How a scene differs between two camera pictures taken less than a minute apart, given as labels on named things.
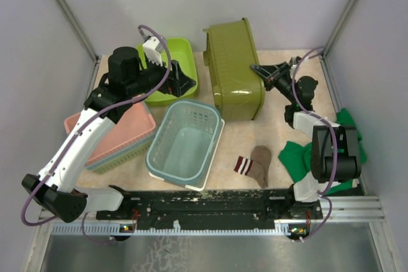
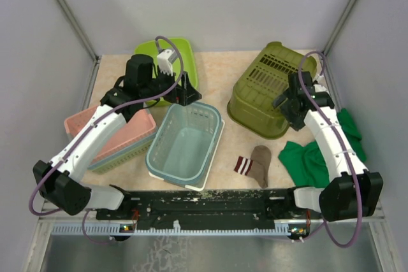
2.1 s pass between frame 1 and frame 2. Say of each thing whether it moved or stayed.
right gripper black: moved
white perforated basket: stayed
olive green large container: moved
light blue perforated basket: stayed
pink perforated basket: stayed
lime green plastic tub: stayed
